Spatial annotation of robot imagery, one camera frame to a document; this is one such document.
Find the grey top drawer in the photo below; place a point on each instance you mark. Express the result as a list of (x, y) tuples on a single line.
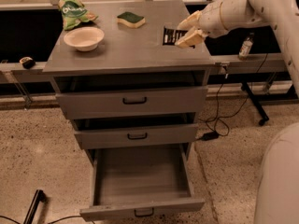
[(120, 95)]

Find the green chip bag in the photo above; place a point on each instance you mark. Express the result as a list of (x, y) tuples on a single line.
[(74, 13)]

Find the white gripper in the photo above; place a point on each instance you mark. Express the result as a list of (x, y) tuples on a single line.
[(210, 21)]

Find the grey drawer cabinet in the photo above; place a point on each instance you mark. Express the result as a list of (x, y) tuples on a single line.
[(127, 50)]

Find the black rxbar chocolate bar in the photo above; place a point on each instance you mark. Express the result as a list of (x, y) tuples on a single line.
[(173, 37)]

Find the black stand leg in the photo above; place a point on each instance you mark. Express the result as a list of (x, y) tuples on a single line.
[(39, 197)]

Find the green yellow sponge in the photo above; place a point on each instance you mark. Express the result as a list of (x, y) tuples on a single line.
[(131, 20)]

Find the small clear bottle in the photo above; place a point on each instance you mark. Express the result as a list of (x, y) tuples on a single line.
[(246, 46)]

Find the grey bottom drawer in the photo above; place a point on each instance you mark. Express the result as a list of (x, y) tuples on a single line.
[(140, 182)]

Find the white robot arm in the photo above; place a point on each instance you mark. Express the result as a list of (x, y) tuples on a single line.
[(277, 199)]

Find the black yellow tape measure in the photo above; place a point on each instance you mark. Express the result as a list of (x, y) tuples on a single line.
[(27, 62)]

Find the white bowl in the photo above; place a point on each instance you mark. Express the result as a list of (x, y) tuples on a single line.
[(84, 38)]

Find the grey middle drawer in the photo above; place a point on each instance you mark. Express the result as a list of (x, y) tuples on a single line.
[(136, 131)]

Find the black power adapter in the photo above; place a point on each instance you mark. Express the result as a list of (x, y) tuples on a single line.
[(210, 136)]

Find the grey drawer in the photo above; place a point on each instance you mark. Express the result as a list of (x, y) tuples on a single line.
[(140, 182), (136, 131), (120, 95)]

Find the black table leg with caster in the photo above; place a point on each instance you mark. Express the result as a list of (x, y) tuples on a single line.
[(264, 118)]

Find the metal rail shelf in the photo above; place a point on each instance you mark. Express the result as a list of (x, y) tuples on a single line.
[(254, 64)]

